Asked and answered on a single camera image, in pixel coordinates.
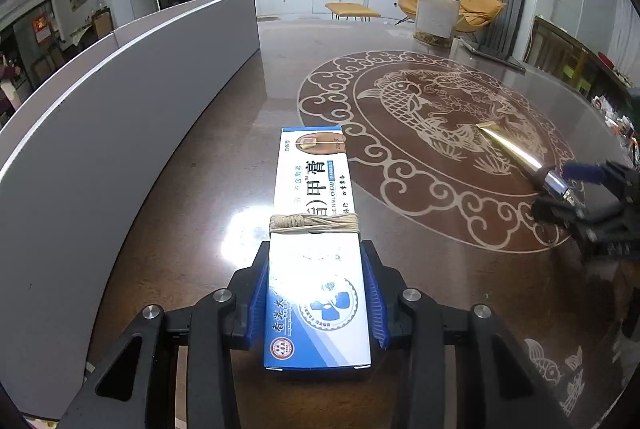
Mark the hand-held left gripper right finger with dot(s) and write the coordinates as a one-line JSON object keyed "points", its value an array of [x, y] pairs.
{"points": [[377, 304]]}

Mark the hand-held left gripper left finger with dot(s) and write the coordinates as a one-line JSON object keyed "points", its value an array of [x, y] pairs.
{"points": [[257, 304]]}

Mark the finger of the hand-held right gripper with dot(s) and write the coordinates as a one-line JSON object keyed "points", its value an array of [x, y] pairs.
{"points": [[582, 171], [555, 211]]}

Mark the small bottle with silver cap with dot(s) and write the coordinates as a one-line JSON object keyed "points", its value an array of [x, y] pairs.
{"points": [[515, 149]]}

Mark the blue and white cream box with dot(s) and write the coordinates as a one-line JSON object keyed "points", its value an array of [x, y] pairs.
{"points": [[315, 189]]}

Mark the brown patterned desktop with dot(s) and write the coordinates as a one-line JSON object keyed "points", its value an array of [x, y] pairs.
{"points": [[210, 189]]}

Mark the beige rubber band bundle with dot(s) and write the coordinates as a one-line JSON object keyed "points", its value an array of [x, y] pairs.
{"points": [[320, 223]]}

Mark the dark flat slab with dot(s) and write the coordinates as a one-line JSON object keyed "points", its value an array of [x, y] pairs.
{"points": [[495, 57]]}

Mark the orange lounge chair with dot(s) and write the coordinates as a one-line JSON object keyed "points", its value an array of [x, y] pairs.
{"points": [[480, 6], [407, 1]]}

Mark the grey partition panel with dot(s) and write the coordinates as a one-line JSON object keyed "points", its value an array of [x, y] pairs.
{"points": [[215, 29], [75, 234]]}

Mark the glass tank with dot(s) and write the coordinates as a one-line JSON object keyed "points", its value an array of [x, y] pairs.
{"points": [[437, 14]]}

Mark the orange bench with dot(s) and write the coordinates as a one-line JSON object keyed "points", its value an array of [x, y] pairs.
{"points": [[352, 9]]}

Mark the white television cabinet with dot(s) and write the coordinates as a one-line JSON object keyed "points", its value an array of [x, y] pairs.
{"points": [[300, 1]]}

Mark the red sign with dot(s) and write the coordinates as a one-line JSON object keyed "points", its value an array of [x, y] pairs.
{"points": [[42, 26]]}

